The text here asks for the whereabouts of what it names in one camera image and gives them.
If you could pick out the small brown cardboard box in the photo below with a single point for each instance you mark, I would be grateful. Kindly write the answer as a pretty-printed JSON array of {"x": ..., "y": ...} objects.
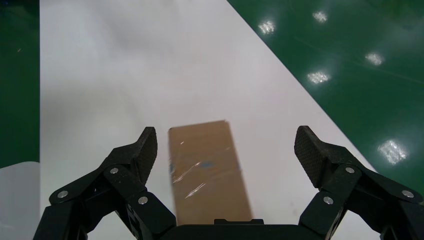
[{"x": 205, "y": 172}]

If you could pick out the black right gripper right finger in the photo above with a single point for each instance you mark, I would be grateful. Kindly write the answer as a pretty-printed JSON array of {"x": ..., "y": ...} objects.
[{"x": 334, "y": 174}]

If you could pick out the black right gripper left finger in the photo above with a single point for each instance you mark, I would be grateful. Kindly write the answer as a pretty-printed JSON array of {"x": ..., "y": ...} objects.
[{"x": 132, "y": 165}]

